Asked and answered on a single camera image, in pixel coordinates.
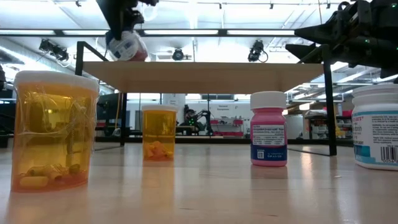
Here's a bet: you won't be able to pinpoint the black overhead frame bar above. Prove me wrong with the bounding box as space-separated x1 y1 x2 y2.
0 28 296 39

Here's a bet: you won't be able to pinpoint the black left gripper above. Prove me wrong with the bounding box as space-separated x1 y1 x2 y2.
95 0 160 41

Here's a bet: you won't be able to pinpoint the large orange pill bottle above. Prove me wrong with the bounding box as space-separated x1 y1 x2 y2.
11 70 100 193

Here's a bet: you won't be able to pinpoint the small orange pill bottle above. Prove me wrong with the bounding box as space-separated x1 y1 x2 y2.
141 104 178 162

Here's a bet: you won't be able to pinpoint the storage rack with bins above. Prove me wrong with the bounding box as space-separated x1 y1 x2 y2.
303 108 354 140

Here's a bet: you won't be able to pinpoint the pink medicine bottle white cap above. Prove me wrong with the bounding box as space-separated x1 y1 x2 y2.
249 91 289 167

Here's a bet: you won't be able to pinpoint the large white bottle teal label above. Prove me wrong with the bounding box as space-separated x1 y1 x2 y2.
351 83 398 171

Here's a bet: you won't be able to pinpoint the yellow hanging cable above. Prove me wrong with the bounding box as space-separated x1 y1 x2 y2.
114 92 123 130

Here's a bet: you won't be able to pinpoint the wooden shelf black metal legs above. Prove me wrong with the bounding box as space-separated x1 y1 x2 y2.
74 40 338 157

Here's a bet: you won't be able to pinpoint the rack with red bins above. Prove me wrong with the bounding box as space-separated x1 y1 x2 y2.
210 117 245 138

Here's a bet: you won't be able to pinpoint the black hanging spotlight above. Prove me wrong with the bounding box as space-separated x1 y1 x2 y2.
39 39 70 62
172 48 185 62
248 39 269 63

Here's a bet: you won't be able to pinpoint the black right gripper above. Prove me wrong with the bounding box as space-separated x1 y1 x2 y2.
285 0 398 79

